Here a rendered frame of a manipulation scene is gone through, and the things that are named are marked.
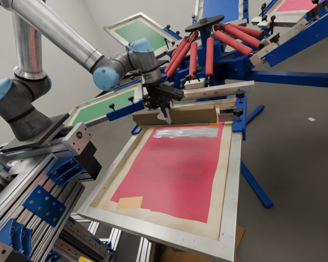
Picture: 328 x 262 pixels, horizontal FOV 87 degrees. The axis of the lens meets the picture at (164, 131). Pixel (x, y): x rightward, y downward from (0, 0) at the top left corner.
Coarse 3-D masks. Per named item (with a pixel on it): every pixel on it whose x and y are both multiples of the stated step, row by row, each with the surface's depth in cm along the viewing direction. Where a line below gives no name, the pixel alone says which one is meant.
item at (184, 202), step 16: (192, 144) 84; (208, 144) 80; (208, 160) 72; (208, 176) 66; (160, 192) 67; (176, 192) 65; (192, 192) 63; (208, 192) 61; (160, 208) 62; (176, 208) 60; (192, 208) 58; (208, 208) 56
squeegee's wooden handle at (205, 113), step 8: (136, 112) 87; (144, 112) 84; (152, 112) 82; (176, 112) 76; (184, 112) 74; (192, 112) 73; (200, 112) 71; (208, 112) 70; (216, 112) 72; (136, 120) 88; (144, 120) 86; (152, 120) 84; (160, 120) 82; (176, 120) 79; (184, 120) 77; (192, 120) 76; (200, 120) 74; (208, 120) 73; (216, 120) 72
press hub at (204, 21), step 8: (216, 16) 139; (192, 24) 147; (200, 24) 131; (208, 24) 124; (200, 32) 138; (208, 32) 136; (200, 48) 143; (216, 48) 139; (200, 56) 145; (216, 56) 142; (224, 56) 150; (232, 56) 143; (200, 64) 151; (216, 64) 140; (224, 64) 137; (216, 72) 149; (216, 80) 143; (224, 80) 159; (224, 96) 164
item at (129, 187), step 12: (156, 144) 93; (168, 144) 89; (144, 156) 88; (132, 168) 84; (132, 180) 77; (144, 180) 75; (120, 192) 74; (132, 192) 72; (144, 192) 70; (156, 192) 68; (144, 204) 66
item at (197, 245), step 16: (144, 128) 105; (128, 144) 95; (240, 144) 69; (240, 160) 63; (112, 176) 81; (240, 176) 62; (96, 192) 74; (80, 208) 70; (96, 208) 67; (224, 208) 51; (112, 224) 59; (128, 224) 57; (144, 224) 56; (224, 224) 48; (160, 240) 51; (176, 240) 49; (192, 240) 47; (208, 240) 46; (224, 240) 45; (208, 256) 45; (224, 256) 42
